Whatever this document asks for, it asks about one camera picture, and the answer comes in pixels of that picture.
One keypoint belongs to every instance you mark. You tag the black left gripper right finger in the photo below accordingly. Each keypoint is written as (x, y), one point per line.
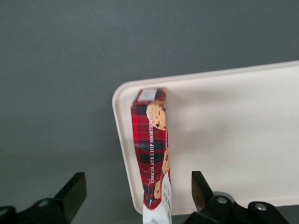
(201, 191)

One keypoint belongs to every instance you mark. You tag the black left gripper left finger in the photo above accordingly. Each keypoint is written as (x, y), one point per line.
(72, 193)

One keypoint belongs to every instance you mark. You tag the cream plastic tray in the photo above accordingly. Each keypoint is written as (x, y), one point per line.
(233, 140)

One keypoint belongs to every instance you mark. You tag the red tartan cookie box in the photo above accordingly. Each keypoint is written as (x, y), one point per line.
(149, 140)

